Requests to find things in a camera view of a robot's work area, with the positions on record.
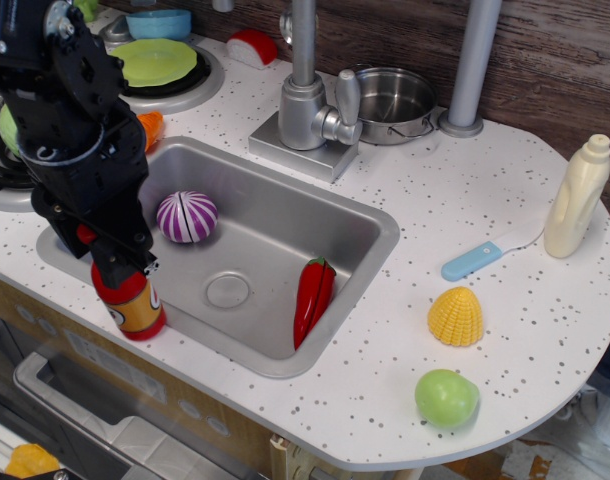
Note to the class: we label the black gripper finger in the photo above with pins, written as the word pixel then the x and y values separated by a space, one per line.
pixel 115 263
pixel 74 232

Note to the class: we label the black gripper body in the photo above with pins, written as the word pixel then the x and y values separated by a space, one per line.
pixel 101 184

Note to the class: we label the red ketchup bottle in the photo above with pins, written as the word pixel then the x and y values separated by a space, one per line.
pixel 135 307

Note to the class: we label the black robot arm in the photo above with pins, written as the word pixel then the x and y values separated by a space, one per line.
pixel 82 144

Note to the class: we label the silver toy sink basin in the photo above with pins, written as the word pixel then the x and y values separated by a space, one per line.
pixel 235 291

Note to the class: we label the cream plastic bottle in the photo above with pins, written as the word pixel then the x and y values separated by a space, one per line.
pixel 580 190

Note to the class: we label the orange toy carrot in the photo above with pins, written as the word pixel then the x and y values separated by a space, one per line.
pixel 153 123

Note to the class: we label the purple striped toy onion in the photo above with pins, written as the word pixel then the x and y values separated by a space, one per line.
pixel 187 217

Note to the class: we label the front left stove burner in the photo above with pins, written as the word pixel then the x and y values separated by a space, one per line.
pixel 15 183

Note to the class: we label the green toy cabbage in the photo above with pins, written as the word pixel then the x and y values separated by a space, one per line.
pixel 8 130

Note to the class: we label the lime green plate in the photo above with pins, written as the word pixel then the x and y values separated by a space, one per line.
pixel 155 62

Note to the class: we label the blue plastic bowl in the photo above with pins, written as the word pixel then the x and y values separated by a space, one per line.
pixel 167 24

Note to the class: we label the green toy vegetable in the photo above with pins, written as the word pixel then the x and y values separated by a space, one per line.
pixel 88 8

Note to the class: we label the red toy chili pepper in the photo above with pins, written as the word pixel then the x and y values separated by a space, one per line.
pixel 314 295

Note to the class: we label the red white toy radish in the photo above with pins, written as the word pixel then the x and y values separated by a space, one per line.
pixel 253 48

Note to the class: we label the yellow toy item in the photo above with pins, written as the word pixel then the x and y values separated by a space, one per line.
pixel 30 460

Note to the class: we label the grey toy faucet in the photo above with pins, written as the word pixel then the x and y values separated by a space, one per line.
pixel 307 134

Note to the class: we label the stainless steel pot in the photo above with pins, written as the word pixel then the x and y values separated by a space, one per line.
pixel 396 105

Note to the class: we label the yellow toy corn piece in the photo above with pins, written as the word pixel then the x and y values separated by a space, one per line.
pixel 455 318

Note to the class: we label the green toy apple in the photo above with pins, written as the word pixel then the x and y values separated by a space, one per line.
pixel 445 398

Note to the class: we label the grey support pole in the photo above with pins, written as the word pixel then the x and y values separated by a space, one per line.
pixel 462 119

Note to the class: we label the grey oven door handle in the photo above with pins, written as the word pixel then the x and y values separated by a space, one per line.
pixel 110 439

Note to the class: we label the blue handled toy knife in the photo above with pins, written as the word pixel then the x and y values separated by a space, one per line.
pixel 488 252

